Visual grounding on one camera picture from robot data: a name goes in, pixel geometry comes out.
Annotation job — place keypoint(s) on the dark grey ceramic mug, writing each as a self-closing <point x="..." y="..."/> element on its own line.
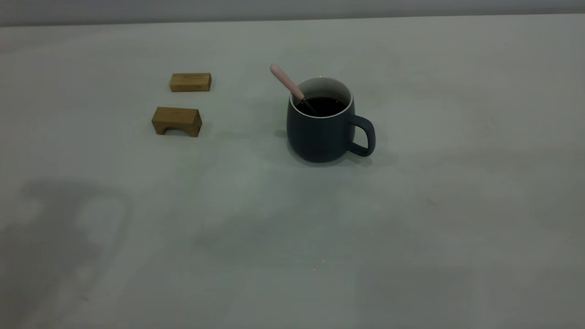
<point x="320" y="137"/>

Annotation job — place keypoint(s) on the dark coffee liquid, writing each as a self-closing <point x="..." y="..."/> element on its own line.
<point x="330" y="107"/>

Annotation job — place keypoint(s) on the arched wooden block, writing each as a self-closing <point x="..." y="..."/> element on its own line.
<point x="176" y="119"/>

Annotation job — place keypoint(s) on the flat rectangular wooden block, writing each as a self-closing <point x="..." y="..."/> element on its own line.
<point x="190" y="82"/>

